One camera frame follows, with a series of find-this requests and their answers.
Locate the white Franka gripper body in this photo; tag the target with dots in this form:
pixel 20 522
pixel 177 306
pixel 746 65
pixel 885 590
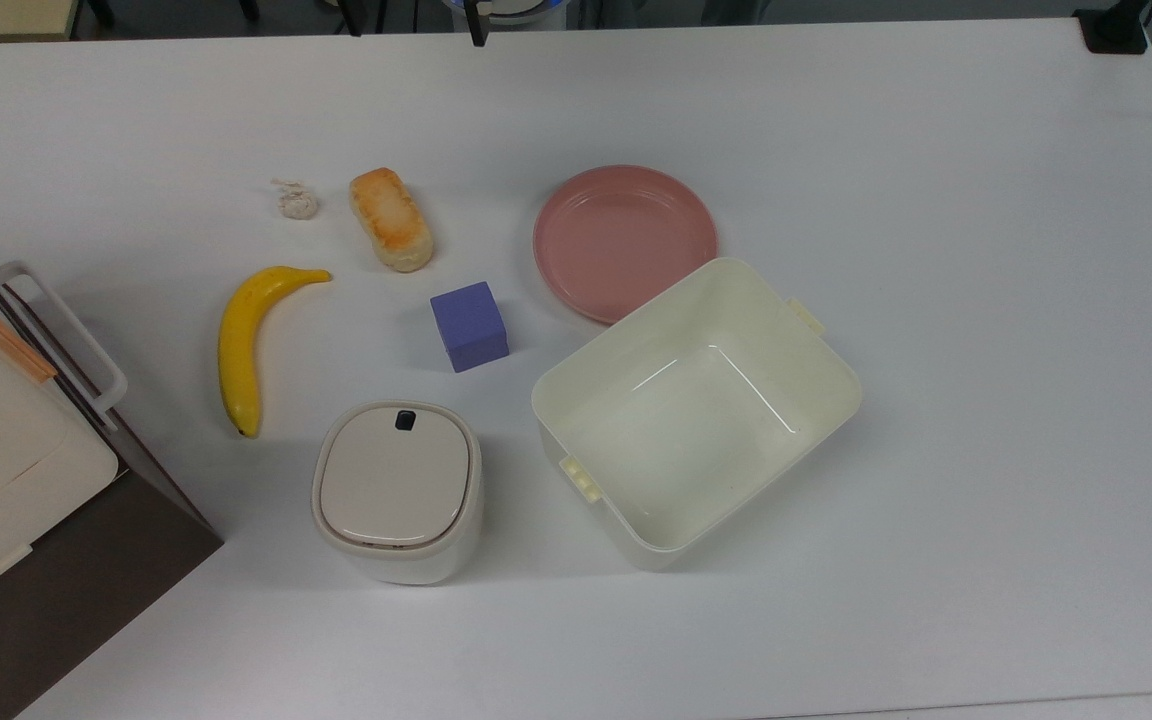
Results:
pixel 521 6

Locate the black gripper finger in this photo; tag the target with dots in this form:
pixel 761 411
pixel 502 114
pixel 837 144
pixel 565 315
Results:
pixel 477 25

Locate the beige trash can lid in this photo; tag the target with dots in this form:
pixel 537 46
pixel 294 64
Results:
pixel 391 475

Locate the white desktop trash can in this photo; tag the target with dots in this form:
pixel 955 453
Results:
pixel 398 562

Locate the toasted bread loaf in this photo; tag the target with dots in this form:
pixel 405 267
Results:
pixel 391 218

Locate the small white garlic bulb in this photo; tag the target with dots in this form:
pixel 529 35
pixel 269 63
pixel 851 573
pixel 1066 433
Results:
pixel 297 202

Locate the pink plate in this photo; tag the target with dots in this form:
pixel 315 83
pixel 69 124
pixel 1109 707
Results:
pixel 616 240

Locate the purple foam cube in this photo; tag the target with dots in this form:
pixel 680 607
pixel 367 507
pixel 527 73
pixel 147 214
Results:
pixel 469 327

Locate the yellow banana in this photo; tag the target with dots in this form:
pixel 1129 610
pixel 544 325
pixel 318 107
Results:
pixel 237 352

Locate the cream plastic storage bin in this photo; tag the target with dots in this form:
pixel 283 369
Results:
pixel 696 430

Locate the brown and white oven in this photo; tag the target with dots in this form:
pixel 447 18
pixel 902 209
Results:
pixel 86 585

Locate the black table clamp mount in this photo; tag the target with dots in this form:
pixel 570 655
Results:
pixel 1114 30

